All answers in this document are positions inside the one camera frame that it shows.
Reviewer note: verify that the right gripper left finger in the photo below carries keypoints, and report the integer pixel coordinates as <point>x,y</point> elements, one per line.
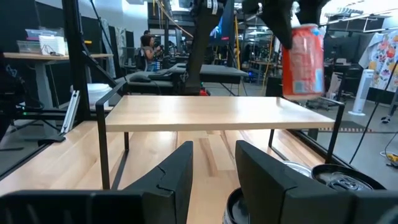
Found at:
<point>93,208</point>

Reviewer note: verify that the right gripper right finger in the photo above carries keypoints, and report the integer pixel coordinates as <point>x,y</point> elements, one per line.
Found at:
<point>311,205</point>

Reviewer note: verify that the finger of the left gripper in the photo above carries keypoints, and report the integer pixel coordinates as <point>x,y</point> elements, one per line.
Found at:
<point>311,9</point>
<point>278,25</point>

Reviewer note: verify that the silver Diet Coke can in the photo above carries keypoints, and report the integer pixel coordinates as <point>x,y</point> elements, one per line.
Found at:
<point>298,168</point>

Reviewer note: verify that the orange-red soda can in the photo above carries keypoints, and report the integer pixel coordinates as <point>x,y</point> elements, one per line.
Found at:
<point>306,62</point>

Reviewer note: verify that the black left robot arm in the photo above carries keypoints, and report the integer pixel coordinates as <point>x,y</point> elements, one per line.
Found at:
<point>202,46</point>

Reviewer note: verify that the blue banner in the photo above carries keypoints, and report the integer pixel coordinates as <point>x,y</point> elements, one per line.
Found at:
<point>222,29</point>

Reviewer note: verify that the black work table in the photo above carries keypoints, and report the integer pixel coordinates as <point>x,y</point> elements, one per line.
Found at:
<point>217,73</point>

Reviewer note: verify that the floral cloth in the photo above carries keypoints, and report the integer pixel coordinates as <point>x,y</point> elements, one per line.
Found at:
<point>384,59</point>

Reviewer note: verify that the white tower fan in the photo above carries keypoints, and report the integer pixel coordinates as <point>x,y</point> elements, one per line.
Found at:
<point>362,93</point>

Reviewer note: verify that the white bucket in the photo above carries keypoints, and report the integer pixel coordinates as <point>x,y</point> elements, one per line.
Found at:
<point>99,91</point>

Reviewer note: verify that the person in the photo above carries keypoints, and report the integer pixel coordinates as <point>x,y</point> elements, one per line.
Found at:
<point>146,32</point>
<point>148,51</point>

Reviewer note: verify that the wooden standing desk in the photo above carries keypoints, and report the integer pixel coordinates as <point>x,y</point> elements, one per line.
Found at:
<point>37,56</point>

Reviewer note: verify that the white box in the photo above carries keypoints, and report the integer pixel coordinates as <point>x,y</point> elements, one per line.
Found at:
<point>51,45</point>

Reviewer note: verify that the clear plastic storage box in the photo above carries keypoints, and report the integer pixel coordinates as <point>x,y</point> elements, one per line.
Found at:
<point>40,33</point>
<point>26,46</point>

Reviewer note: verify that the silver aluminium bracket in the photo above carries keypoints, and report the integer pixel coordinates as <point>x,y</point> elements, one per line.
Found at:
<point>71,112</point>

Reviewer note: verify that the wooden shelf black metal frame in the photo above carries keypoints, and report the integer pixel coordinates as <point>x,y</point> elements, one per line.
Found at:
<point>202,112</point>

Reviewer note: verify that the black aluminium rig frame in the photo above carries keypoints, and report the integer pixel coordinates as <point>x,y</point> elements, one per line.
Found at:
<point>74,62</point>

